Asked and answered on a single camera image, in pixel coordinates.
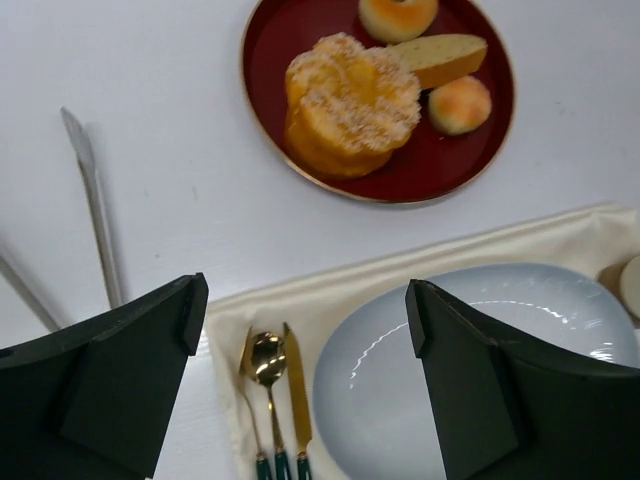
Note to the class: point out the gold spoon green handle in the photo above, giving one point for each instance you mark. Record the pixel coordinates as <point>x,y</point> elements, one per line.
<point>266,365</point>

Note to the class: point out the cream cloth placemat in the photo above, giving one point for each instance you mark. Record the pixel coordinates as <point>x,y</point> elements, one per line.
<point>592,241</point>

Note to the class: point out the dark red round tray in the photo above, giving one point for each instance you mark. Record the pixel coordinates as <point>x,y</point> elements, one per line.
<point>431,164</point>

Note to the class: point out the sliced bread piece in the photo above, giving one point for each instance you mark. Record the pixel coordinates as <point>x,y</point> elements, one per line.
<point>439,59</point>

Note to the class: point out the steel cup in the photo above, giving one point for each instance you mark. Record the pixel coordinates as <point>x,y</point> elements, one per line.
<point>629,286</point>

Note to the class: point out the light blue oval plate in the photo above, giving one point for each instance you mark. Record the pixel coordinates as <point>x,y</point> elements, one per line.
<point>370,399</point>

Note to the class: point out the ring-shaped bread donut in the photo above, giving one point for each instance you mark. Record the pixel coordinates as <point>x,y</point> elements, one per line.
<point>394,22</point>

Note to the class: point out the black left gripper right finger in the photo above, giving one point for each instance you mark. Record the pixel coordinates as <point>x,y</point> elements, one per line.
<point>508,405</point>

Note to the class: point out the large crumb-topped yellow cake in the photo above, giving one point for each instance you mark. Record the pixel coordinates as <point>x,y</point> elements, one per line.
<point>348,107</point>

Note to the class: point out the metal tongs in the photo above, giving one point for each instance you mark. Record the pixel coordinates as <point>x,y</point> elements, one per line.
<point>17,275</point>

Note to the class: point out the gold fork green handle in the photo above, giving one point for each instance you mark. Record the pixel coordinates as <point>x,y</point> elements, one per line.
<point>262,466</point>

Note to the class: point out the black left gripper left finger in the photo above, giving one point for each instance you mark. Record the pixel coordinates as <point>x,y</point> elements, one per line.
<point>94,400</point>

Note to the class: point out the small round bun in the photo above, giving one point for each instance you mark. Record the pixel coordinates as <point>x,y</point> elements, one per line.
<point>460,106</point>

